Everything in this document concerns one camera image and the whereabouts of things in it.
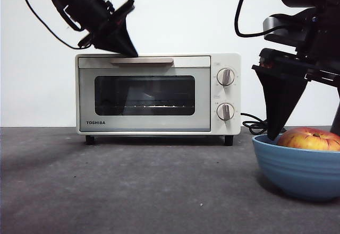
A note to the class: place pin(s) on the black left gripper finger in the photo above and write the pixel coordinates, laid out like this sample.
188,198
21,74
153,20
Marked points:
111,41
123,31

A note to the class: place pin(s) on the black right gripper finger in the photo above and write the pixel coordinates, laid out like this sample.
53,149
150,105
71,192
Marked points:
281,98
336,112

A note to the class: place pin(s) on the red yellow apple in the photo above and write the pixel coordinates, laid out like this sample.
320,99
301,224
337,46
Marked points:
308,139

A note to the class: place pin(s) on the blue ribbed bowl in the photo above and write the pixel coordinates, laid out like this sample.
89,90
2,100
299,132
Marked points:
297,175

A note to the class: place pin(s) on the beige oven knob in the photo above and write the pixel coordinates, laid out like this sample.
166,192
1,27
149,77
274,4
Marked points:
225,111
225,77

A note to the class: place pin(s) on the cream toaster oven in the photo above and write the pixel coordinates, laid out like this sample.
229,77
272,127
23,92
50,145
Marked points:
231,128

